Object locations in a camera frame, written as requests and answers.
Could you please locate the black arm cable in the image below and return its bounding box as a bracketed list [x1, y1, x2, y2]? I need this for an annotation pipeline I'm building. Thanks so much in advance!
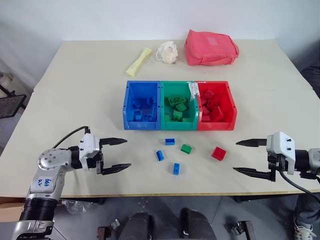
[52, 125, 91, 149]
[278, 169, 320, 195]

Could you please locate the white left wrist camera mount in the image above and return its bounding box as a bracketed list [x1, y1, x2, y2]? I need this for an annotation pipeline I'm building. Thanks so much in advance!
[78, 133, 102, 171]

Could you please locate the clear plastic wrap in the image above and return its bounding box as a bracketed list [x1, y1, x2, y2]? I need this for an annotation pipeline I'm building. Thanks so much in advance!
[59, 198, 88, 215]

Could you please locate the rusty metal bracket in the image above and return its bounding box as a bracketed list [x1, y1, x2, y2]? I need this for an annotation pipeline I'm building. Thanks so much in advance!
[96, 225, 111, 240]
[234, 220, 256, 240]

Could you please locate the dark clothed bystander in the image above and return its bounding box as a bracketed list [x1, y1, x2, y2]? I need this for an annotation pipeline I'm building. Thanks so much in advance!
[299, 59, 320, 99]

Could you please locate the red plastic bin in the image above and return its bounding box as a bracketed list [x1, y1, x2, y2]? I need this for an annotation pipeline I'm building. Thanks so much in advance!
[196, 80, 238, 132]

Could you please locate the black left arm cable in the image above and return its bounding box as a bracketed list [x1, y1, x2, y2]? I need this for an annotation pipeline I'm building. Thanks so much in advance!
[52, 125, 91, 149]

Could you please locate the yellow wrapped stick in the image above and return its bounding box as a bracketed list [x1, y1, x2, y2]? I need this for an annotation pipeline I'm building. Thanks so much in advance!
[125, 47, 154, 77]

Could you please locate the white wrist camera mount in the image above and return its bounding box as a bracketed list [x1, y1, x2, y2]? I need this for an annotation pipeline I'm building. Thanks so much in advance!
[78, 133, 102, 171]
[265, 131, 297, 176]

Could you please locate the blue plastic bin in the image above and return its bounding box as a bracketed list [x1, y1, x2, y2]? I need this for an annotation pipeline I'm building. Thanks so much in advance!
[122, 80, 162, 131]

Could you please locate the white tape strip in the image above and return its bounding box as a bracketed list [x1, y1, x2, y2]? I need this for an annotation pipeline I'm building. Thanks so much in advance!
[187, 80, 200, 101]

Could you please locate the pink fabric bag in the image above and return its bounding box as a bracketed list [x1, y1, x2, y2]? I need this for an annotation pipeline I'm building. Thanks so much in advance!
[184, 29, 240, 67]

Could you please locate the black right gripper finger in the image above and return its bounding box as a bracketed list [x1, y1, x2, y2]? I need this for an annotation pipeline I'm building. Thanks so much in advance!
[235, 138, 268, 149]
[232, 166, 277, 183]

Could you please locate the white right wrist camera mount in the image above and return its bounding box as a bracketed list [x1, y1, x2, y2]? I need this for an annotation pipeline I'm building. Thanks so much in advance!
[265, 131, 297, 176]

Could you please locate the white sneaker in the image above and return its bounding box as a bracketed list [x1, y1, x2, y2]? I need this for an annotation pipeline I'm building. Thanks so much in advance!
[293, 219, 317, 240]

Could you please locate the green plastic bin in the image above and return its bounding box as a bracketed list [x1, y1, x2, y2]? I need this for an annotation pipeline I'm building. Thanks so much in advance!
[158, 80, 201, 132]

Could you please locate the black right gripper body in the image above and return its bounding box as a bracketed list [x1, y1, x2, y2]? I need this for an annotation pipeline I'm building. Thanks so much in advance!
[266, 150, 288, 173]

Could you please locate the bystander leg in jeans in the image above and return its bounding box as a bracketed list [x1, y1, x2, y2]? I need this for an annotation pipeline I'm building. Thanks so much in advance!
[294, 193, 320, 227]

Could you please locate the dark rounded shape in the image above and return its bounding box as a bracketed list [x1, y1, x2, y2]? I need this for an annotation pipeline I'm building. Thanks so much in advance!
[123, 212, 154, 240]
[179, 207, 218, 240]

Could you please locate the brown cardboard box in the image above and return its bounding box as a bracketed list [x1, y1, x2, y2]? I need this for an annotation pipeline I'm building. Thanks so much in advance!
[0, 197, 26, 223]

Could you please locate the white mesh bath sponge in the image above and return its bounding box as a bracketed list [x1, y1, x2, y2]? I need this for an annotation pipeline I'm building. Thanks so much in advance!
[155, 40, 179, 65]

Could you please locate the long green toy brick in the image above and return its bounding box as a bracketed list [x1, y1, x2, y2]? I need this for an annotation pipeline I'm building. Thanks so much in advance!
[167, 95, 189, 105]

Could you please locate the black metal chair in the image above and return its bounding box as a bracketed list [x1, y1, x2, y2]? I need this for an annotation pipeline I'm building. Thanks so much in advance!
[0, 71, 27, 119]

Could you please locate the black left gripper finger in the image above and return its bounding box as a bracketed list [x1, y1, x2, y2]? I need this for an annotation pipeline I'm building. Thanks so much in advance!
[99, 163, 132, 176]
[99, 137, 129, 148]

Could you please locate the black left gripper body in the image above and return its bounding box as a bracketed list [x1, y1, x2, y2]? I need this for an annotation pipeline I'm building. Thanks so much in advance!
[83, 142, 105, 175]

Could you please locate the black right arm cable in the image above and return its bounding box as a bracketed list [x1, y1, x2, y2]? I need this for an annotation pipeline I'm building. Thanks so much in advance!
[278, 169, 320, 195]

